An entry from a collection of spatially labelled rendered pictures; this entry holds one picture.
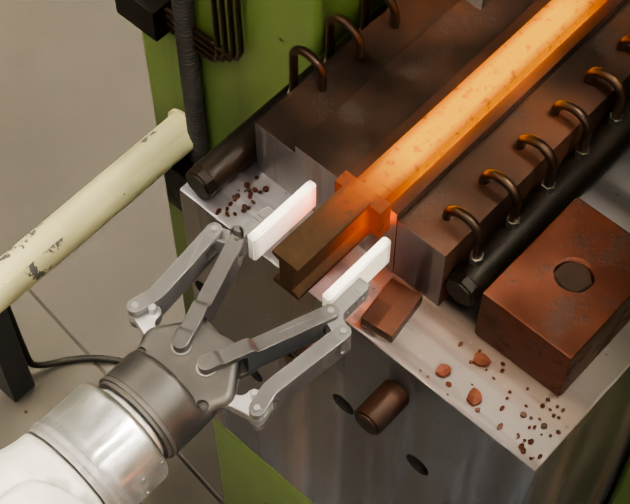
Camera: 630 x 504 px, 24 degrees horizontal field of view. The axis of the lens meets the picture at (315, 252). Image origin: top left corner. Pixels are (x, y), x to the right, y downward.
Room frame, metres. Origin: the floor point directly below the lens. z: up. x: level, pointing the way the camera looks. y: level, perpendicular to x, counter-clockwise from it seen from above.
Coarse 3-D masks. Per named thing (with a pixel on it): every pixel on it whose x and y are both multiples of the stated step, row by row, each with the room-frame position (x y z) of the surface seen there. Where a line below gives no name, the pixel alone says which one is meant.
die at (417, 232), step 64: (448, 0) 0.84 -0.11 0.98; (512, 0) 0.83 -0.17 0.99; (384, 64) 0.77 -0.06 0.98; (448, 64) 0.76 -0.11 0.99; (576, 64) 0.76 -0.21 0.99; (256, 128) 0.71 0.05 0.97; (320, 128) 0.69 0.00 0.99; (384, 128) 0.69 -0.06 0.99; (512, 128) 0.69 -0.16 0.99; (576, 128) 0.69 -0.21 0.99; (320, 192) 0.66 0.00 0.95; (448, 192) 0.63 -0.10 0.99; (448, 256) 0.58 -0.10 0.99
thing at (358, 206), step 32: (576, 0) 0.81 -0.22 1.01; (544, 32) 0.78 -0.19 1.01; (512, 64) 0.75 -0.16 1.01; (448, 96) 0.71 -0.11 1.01; (480, 96) 0.71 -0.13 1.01; (416, 128) 0.68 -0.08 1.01; (448, 128) 0.68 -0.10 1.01; (384, 160) 0.65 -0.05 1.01; (416, 160) 0.65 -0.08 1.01; (352, 192) 0.61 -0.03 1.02; (384, 192) 0.62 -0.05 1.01; (320, 224) 0.58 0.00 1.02; (352, 224) 0.60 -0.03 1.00; (384, 224) 0.60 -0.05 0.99; (288, 256) 0.56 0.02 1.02; (320, 256) 0.57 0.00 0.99; (288, 288) 0.55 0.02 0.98
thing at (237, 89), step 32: (256, 0) 0.90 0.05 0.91; (288, 0) 0.87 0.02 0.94; (320, 0) 0.86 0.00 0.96; (352, 0) 0.89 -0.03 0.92; (256, 32) 0.90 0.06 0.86; (288, 32) 0.87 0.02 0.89; (320, 32) 0.86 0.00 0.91; (160, 64) 1.01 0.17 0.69; (224, 64) 0.94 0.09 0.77; (256, 64) 0.90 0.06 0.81; (288, 64) 0.88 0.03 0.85; (160, 96) 1.01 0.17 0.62; (224, 96) 0.94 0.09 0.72; (256, 96) 0.91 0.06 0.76; (224, 128) 0.94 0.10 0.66; (192, 288) 1.01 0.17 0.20
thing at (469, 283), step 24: (624, 120) 0.72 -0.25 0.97; (600, 144) 0.69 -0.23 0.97; (624, 144) 0.70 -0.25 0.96; (576, 168) 0.67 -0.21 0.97; (600, 168) 0.67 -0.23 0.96; (576, 192) 0.65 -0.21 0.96; (528, 216) 0.62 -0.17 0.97; (552, 216) 0.63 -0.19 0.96; (504, 240) 0.60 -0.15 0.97; (528, 240) 0.61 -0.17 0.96; (504, 264) 0.58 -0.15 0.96; (456, 288) 0.56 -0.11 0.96; (480, 288) 0.56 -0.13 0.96
